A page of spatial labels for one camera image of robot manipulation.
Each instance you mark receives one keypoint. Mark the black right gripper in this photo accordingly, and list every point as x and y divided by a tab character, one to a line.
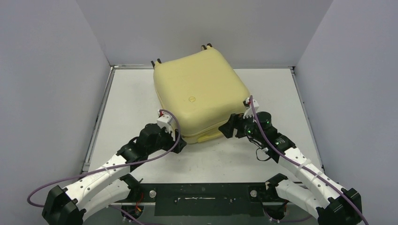
233	125

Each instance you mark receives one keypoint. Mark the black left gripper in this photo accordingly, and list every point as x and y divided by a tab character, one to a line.
171	142

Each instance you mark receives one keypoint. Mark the yellow suitcase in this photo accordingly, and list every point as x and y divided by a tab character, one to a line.
202	90

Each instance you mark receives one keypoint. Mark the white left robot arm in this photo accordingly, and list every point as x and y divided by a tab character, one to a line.
73	204

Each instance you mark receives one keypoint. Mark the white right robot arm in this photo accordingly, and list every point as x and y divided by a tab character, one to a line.
327	201

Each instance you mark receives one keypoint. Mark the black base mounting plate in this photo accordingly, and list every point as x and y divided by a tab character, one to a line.
207	199

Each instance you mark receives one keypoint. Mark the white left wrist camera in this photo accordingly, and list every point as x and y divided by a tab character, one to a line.
165	121

